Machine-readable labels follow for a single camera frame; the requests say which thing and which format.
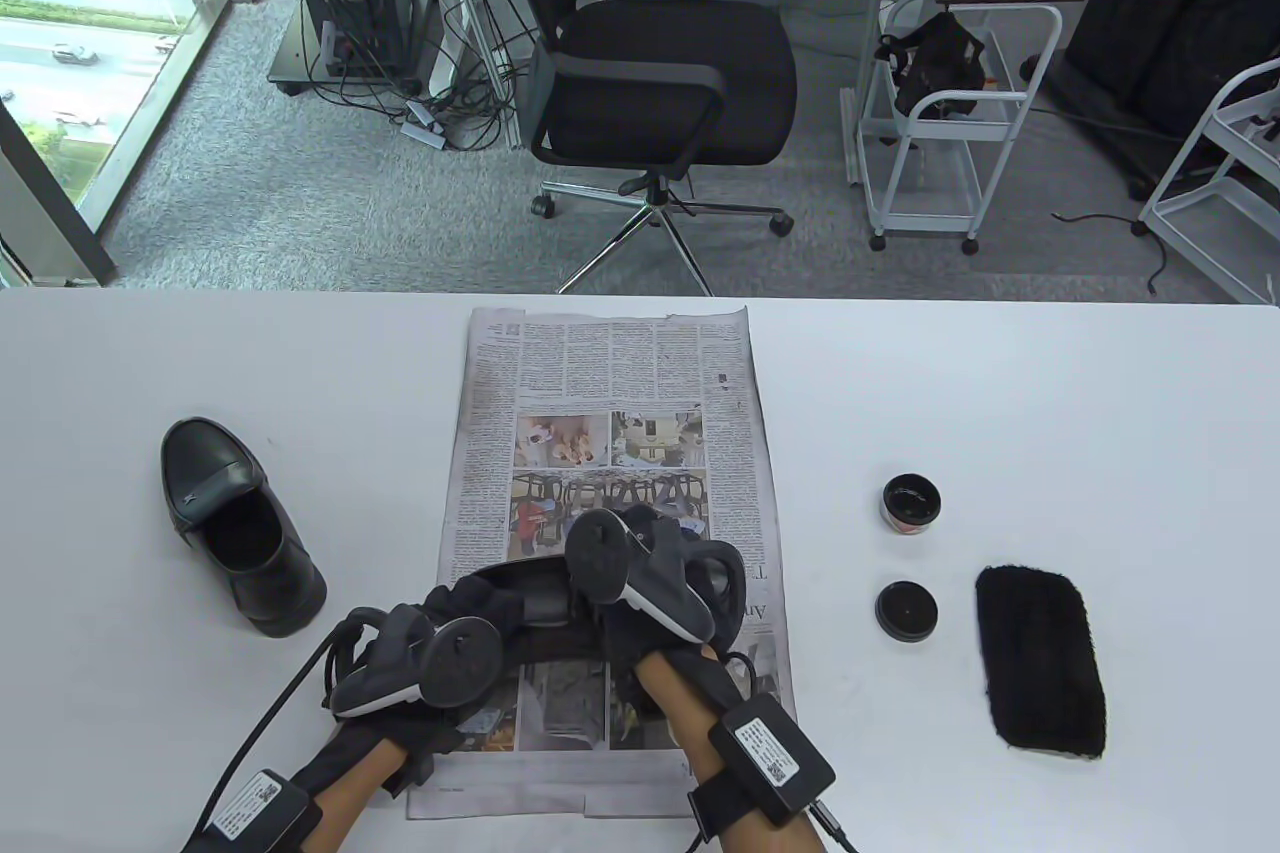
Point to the black leather shoe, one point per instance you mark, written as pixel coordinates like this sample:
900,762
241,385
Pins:
230,533
550,643

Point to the white power strip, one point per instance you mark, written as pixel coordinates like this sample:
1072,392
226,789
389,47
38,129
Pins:
425,133

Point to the black shoe polish lid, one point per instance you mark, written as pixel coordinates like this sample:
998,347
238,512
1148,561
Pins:
907,610

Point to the person's left hand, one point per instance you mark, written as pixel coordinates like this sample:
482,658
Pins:
470,605

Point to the white wheeled cart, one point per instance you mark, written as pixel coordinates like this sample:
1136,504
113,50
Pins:
925,193

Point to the glass window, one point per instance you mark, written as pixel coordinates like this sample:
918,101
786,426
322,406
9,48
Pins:
80,43

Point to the white shelf cart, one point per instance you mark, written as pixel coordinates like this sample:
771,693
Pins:
1215,233

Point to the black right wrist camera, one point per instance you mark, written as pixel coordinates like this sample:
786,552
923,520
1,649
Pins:
770,758

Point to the black fuzzy cloth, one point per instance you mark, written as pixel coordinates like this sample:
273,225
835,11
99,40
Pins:
1040,663

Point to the person's left forearm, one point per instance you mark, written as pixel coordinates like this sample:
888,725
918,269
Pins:
345,793

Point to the printed newspaper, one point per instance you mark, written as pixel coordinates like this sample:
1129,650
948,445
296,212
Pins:
600,373

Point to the person's right forearm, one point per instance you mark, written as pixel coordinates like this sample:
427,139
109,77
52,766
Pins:
672,703

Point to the shoe polish jar red label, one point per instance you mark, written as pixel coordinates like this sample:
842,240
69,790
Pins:
911,503

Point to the black office chair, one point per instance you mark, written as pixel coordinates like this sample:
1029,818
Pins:
680,73

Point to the person's right hand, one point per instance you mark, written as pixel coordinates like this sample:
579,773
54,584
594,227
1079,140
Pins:
725,608

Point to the black fabric screen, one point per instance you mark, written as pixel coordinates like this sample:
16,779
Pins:
1170,13

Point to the black bag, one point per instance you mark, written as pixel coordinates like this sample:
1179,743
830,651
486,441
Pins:
940,58

